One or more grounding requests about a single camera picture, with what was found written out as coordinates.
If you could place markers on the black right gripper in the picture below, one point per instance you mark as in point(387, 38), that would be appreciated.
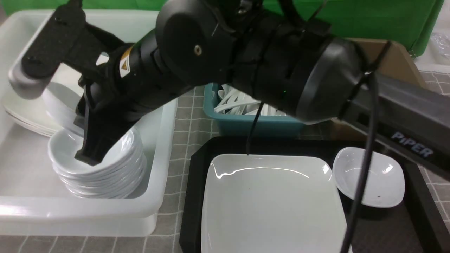
point(107, 65)

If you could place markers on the large white square plate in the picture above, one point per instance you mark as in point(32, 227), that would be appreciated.
point(271, 204)

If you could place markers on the small white dish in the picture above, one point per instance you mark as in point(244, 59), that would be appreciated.
point(385, 187)

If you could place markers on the small white bowl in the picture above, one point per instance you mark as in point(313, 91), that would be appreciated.
point(61, 104)

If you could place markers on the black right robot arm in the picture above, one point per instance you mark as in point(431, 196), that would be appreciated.
point(291, 64)

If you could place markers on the stack of small white bowls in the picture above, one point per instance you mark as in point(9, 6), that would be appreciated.
point(116, 177)

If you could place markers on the stack of white square plates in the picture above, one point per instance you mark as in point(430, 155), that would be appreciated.
point(28, 116)

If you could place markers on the large white plastic tub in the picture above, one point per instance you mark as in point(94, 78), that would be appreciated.
point(34, 201)

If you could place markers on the grey checkered tablecloth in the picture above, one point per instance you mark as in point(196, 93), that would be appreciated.
point(191, 116)

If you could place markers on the pile of white spoons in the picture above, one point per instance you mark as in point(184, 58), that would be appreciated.
point(235, 102)

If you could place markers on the teal plastic bin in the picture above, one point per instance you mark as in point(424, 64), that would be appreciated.
point(240, 125)

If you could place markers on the brown plastic bin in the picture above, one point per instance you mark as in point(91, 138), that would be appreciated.
point(397, 64)

